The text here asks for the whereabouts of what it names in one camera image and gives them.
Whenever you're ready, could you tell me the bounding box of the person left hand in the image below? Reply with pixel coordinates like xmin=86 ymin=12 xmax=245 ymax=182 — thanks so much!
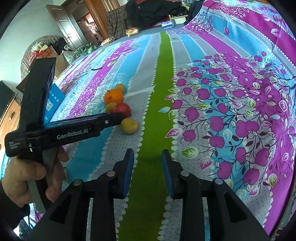
xmin=1 ymin=147 xmax=69 ymax=208

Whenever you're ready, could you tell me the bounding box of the wooden cabinet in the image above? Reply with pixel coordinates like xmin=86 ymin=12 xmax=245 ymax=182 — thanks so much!
xmin=0 ymin=99 xmax=21 ymax=149

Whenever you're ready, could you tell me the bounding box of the small yellow fruit left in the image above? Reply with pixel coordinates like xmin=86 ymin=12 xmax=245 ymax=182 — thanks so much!
xmin=106 ymin=102 xmax=117 ymax=114

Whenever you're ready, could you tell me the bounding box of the small yellow fruit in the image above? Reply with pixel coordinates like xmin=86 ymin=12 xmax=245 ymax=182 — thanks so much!
xmin=106 ymin=102 xmax=117 ymax=114
xmin=114 ymin=84 xmax=125 ymax=93

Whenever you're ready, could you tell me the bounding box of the large orange top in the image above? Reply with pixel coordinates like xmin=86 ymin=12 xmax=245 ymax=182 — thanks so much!
xmin=104 ymin=89 xmax=123 ymax=105

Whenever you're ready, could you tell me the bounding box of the red apple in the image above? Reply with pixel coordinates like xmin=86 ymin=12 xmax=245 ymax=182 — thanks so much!
xmin=113 ymin=103 xmax=131 ymax=118

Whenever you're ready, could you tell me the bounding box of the small yellow fruit top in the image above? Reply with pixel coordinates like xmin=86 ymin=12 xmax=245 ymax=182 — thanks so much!
xmin=114 ymin=84 xmax=125 ymax=93

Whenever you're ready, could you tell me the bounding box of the wooden door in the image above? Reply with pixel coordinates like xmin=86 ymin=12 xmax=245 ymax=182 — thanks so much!
xmin=46 ymin=4 xmax=83 ymax=51

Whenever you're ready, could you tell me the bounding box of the colourful floral bed sheet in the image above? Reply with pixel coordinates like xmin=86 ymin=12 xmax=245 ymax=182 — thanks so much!
xmin=52 ymin=1 xmax=295 ymax=240

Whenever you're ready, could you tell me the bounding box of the pile of dark clothes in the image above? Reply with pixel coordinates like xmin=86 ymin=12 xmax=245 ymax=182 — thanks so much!
xmin=125 ymin=1 xmax=189 ymax=29

